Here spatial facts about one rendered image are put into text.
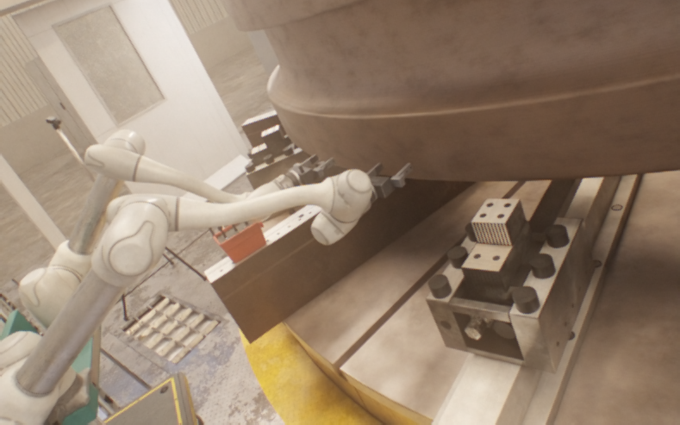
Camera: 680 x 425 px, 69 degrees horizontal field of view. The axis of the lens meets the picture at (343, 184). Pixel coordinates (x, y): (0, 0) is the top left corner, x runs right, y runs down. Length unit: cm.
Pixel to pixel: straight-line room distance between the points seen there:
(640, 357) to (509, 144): 75
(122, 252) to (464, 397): 101
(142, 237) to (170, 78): 426
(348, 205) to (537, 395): 80
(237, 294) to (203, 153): 338
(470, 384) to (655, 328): 62
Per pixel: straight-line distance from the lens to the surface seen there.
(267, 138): 331
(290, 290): 238
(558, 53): 155
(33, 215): 505
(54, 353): 148
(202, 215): 144
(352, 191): 132
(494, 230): 152
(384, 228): 251
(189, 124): 546
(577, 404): 170
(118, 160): 189
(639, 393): 172
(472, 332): 159
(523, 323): 145
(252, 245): 225
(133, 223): 127
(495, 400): 156
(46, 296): 217
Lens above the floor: 167
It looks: 24 degrees down
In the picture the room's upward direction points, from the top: 25 degrees counter-clockwise
